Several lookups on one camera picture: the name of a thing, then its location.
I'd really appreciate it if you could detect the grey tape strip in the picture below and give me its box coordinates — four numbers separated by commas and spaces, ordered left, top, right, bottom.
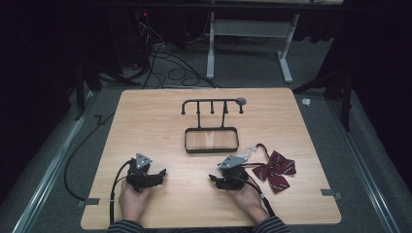
77, 196, 101, 209
320, 188, 344, 201

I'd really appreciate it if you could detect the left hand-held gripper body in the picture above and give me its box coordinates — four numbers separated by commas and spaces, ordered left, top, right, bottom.
125, 152, 154, 193

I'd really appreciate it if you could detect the tangle of black floor cables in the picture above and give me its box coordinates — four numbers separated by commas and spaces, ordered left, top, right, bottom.
137, 13, 223, 90

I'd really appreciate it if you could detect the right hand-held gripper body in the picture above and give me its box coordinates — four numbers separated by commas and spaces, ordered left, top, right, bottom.
217, 154, 250, 191

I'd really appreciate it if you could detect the person's right hand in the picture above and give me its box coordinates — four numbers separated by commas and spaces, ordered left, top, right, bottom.
225, 183, 270, 225

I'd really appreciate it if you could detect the person's left hand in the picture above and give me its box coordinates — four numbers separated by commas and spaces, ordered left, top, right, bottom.
118, 180, 153, 224

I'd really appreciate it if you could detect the long black floor cable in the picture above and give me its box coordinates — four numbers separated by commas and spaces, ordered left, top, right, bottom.
63, 111, 117, 202

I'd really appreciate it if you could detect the black metal stand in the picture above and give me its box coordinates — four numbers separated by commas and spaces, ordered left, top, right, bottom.
66, 59, 142, 121
292, 69, 354, 133

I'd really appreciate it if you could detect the left hand-held gripper black cable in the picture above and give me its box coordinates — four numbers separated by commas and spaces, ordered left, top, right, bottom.
109, 159, 134, 225

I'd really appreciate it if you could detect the white metal desk frame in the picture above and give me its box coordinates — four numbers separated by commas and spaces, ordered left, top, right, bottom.
205, 11, 301, 84

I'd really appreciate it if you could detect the dark red striped bow tie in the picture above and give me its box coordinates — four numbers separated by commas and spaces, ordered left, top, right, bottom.
238, 143, 297, 195

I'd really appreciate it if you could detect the black hook rack with tray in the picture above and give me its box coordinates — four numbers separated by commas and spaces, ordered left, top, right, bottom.
180, 96, 248, 154

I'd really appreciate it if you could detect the silver floor rail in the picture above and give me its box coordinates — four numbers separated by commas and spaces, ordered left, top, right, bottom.
325, 96, 402, 233
11, 90, 98, 233

